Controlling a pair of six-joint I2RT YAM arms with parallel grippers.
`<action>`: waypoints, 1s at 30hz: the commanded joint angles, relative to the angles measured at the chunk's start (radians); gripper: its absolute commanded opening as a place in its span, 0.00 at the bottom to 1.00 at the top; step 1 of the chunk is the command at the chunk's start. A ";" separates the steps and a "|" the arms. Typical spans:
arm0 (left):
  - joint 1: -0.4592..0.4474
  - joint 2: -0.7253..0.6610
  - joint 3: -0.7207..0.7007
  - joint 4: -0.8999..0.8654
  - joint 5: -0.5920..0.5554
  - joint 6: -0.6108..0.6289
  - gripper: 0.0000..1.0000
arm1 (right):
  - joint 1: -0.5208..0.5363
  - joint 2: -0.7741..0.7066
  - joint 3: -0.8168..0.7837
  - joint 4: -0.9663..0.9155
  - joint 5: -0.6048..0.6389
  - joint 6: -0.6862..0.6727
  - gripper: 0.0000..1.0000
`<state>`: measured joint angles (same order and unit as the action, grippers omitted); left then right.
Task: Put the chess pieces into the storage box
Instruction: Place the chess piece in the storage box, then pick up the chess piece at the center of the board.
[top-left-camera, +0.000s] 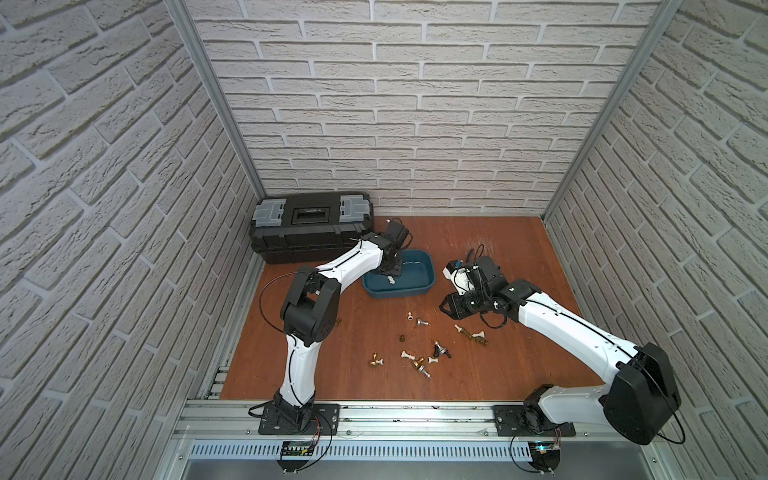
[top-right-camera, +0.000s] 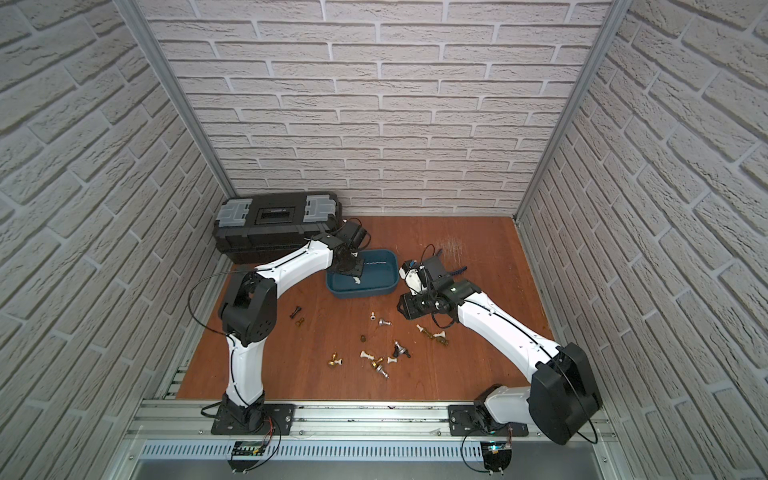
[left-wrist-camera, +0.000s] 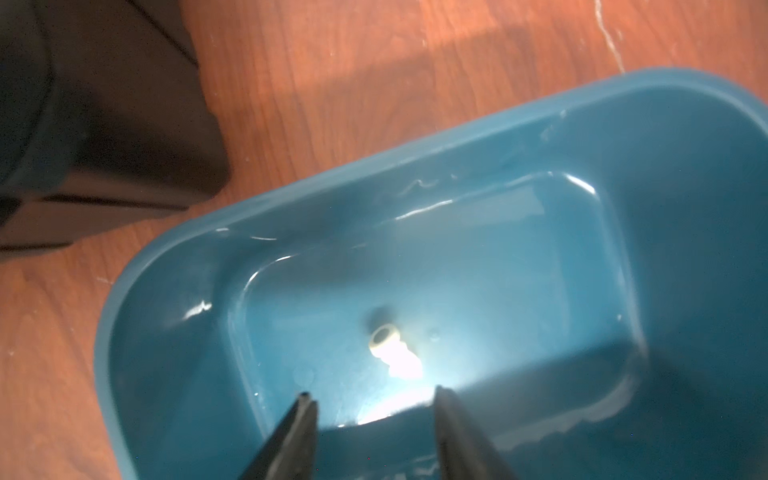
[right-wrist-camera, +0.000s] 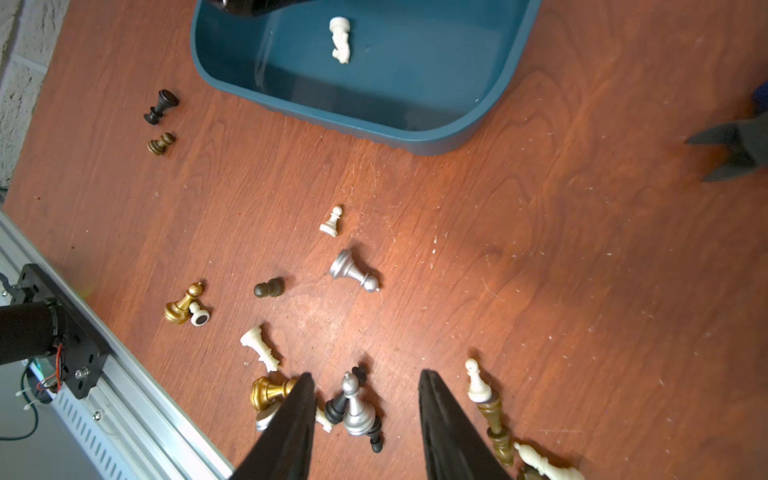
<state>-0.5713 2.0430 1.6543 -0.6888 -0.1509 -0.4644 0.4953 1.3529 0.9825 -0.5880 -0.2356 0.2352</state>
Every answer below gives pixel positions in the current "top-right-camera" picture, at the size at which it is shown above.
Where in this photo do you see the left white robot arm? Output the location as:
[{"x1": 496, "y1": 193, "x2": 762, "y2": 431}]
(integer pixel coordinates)
[{"x1": 219, "y1": 222, "x2": 368, "y2": 410}]

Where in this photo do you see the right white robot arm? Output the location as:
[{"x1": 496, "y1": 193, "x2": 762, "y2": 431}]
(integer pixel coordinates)
[{"x1": 397, "y1": 256, "x2": 603, "y2": 445}]

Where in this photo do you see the teal plastic storage tray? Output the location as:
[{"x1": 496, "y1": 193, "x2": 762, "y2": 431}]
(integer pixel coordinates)
[{"x1": 326, "y1": 249, "x2": 400, "y2": 300}]

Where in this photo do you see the black silver chess piece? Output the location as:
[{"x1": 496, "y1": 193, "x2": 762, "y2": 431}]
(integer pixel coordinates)
[{"x1": 392, "y1": 341, "x2": 411, "y2": 359}]

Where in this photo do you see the black plastic toolbox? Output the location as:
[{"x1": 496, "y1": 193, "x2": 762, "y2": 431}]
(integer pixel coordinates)
[{"x1": 213, "y1": 191, "x2": 343, "y2": 264}]

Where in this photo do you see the right circuit board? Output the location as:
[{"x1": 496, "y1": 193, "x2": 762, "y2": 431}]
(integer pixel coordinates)
[{"x1": 480, "y1": 442, "x2": 513, "y2": 475}]

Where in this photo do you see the circuit board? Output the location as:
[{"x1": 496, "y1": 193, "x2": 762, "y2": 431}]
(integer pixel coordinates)
[
  {"x1": 228, "y1": 441, "x2": 272, "y2": 473},
  {"x1": 480, "y1": 442, "x2": 513, "y2": 475}
]

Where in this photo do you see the left circuit board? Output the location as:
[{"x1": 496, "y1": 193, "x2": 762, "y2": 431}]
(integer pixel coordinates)
[{"x1": 228, "y1": 441, "x2": 272, "y2": 473}]

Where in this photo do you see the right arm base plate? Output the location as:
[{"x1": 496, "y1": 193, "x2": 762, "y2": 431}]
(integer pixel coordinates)
[{"x1": 447, "y1": 404, "x2": 529, "y2": 437}]

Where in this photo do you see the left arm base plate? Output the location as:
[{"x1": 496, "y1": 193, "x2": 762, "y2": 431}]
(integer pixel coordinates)
[{"x1": 211, "y1": 397, "x2": 296, "y2": 436}]

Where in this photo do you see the aluminium mounting rail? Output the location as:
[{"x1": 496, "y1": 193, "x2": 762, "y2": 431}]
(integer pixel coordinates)
[{"x1": 122, "y1": 398, "x2": 619, "y2": 445}]

